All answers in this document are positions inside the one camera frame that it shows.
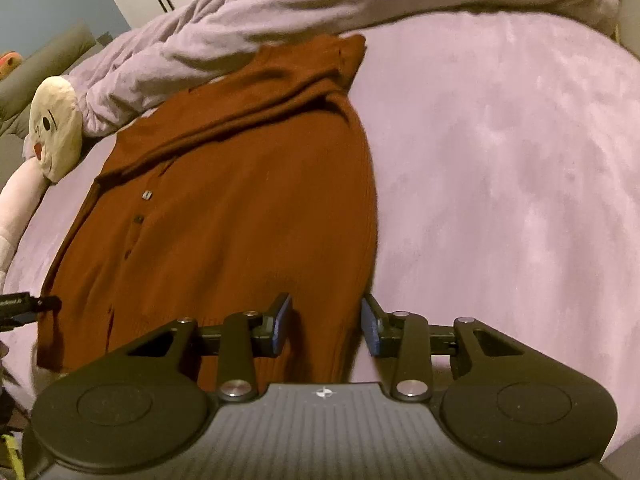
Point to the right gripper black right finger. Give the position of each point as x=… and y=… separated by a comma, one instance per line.
x=498, y=398

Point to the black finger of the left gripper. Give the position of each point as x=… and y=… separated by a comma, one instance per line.
x=45, y=304

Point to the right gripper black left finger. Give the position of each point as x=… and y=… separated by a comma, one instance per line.
x=148, y=401

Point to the rust brown knit cardigan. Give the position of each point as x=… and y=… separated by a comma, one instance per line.
x=226, y=196

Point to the cream cat plush toy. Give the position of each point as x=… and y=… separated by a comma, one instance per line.
x=55, y=137

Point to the olive green headboard cushion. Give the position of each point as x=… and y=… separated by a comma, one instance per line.
x=57, y=57

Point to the orange plush toy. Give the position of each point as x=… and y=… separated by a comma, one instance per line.
x=9, y=61

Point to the lilac bed sheet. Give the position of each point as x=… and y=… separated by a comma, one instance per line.
x=505, y=148

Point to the lilac rumpled duvet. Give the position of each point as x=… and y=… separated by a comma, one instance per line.
x=206, y=39

